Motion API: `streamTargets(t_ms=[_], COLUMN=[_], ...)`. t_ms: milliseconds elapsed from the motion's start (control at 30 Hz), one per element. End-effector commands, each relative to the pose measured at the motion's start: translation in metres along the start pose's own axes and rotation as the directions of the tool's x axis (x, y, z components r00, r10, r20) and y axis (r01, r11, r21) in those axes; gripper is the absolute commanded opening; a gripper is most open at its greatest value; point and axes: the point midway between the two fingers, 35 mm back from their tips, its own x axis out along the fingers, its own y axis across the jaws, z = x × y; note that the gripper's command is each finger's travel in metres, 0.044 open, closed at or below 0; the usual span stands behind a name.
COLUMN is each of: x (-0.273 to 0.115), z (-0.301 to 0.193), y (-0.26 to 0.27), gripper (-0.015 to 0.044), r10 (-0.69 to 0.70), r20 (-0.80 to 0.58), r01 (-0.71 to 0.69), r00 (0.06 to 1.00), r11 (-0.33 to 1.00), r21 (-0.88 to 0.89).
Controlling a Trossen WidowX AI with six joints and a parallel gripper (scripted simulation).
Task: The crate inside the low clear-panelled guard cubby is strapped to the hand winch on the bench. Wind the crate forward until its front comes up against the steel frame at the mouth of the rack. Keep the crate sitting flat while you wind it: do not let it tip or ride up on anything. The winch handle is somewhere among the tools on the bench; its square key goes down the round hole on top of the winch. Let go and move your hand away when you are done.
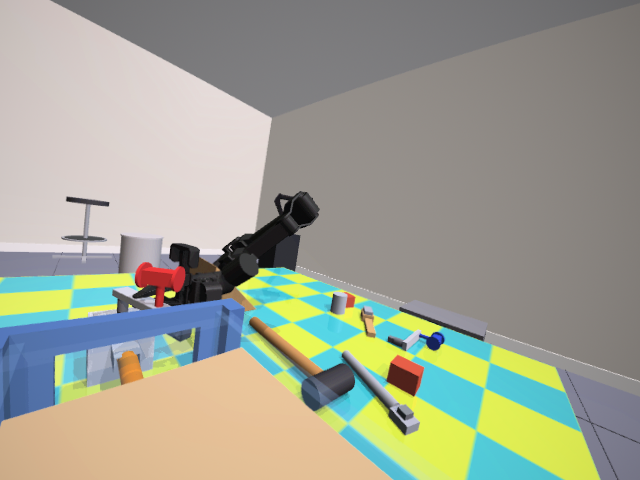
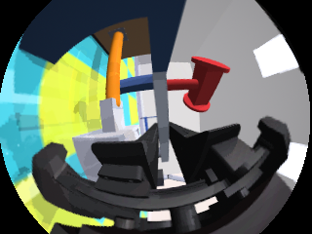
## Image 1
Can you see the red box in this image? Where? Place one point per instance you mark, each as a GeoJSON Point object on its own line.
{"type": "Point", "coordinates": [405, 374]}
{"type": "Point", "coordinates": [350, 300]}

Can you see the mallet with wooden handle and black head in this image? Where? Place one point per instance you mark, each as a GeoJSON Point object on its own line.
{"type": "Point", "coordinates": [339, 379]}

